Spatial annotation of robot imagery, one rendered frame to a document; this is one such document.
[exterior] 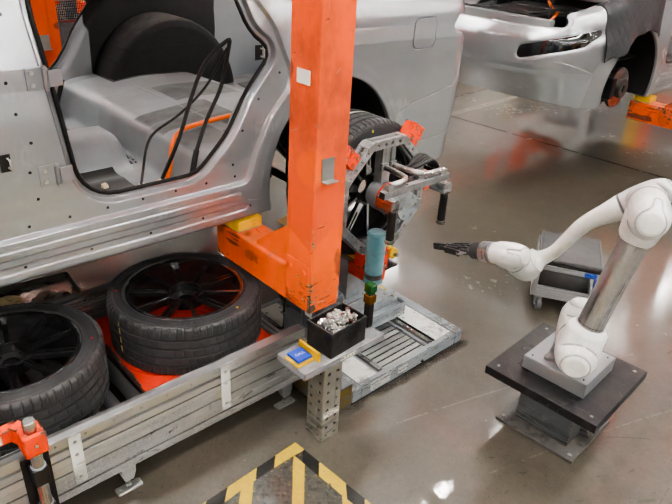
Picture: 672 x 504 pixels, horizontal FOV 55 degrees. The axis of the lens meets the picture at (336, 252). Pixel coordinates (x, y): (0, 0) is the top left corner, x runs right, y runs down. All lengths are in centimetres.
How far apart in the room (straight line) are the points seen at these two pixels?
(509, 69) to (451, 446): 321
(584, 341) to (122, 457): 175
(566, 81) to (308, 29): 323
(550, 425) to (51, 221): 218
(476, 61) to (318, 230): 319
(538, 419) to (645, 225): 108
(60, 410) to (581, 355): 188
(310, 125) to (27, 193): 100
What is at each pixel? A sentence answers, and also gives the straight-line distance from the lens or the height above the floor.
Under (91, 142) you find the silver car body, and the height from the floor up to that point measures 93.
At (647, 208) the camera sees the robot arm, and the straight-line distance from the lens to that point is 234.
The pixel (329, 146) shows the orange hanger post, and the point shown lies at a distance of 235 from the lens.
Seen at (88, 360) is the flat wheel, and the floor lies 50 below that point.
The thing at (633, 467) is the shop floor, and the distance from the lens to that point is 308.
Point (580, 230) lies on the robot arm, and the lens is 261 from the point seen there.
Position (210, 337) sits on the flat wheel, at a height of 44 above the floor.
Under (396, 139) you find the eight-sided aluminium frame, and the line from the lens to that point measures 287.
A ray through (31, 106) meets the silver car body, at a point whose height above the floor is 136.
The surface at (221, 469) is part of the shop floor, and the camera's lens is 272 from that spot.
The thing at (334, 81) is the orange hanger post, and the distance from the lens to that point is 229.
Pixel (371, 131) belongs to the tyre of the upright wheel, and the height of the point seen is 114.
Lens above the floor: 198
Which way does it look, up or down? 28 degrees down
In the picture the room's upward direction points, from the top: 4 degrees clockwise
